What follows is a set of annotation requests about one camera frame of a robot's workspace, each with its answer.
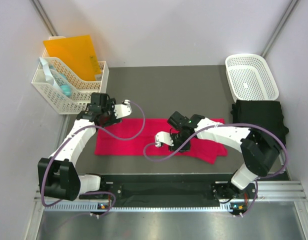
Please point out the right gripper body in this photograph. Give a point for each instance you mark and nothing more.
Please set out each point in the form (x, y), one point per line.
(179, 139)

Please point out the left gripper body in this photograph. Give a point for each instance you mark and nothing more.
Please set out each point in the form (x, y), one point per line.
(110, 118)

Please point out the red t shirt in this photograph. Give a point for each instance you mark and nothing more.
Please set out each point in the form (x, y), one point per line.
(106, 145)

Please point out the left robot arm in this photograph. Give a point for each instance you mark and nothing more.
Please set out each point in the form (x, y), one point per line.
(57, 174)

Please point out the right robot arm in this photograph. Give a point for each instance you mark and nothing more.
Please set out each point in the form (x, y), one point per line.
(258, 146)

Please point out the white file organizer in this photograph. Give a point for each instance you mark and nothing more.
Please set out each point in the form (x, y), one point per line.
(48, 81)

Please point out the teal object in organizer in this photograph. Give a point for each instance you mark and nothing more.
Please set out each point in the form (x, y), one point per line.
(66, 90)

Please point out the orange plastic folder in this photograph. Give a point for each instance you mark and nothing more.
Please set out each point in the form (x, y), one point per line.
(78, 53)

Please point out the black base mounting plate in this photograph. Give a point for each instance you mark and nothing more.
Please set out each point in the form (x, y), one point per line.
(173, 184)

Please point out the white plastic basket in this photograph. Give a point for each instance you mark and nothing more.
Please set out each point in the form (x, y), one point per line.
(250, 78)

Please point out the black folded t shirt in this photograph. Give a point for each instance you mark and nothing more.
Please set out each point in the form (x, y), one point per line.
(267, 114)

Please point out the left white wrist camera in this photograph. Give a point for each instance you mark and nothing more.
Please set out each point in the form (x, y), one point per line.
(123, 109)

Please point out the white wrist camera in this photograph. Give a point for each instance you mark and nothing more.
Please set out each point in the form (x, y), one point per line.
(123, 109)
(163, 138)

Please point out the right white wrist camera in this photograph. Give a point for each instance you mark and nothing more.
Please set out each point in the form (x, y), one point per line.
(163, 138)

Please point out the grey slotted cable duct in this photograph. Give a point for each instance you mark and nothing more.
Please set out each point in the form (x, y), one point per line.
(99, 206)

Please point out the aluminium frame rail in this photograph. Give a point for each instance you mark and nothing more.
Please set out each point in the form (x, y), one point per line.
(264, 190)

